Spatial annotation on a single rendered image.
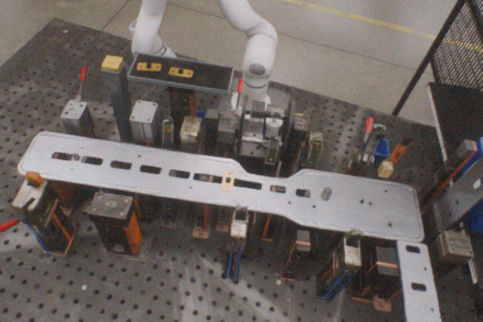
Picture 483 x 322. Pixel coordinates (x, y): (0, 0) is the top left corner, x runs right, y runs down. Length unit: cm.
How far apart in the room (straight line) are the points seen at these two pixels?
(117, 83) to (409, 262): 118
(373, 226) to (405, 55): 262
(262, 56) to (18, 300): 121
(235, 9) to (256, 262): 95
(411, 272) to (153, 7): 126
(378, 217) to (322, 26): 268
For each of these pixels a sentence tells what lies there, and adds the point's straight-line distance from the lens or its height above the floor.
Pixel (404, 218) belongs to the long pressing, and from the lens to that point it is 148.
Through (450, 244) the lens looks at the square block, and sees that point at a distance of 143.
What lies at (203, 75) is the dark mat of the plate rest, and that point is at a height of 116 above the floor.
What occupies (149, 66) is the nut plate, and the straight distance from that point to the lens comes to 151.
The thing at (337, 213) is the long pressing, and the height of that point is 100.
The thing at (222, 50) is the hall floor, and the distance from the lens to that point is 342.
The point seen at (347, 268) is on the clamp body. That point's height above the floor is 101.
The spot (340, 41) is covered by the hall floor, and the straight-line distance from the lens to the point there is 376.
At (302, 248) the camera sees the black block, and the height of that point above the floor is 99.
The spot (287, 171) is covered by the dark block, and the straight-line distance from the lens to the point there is 163.
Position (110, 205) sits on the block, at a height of 103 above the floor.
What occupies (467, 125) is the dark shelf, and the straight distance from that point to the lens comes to 184.
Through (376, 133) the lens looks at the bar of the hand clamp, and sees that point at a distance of 136.
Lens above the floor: 217
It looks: 52 degrees down
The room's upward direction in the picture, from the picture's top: 8 degrees clockwise
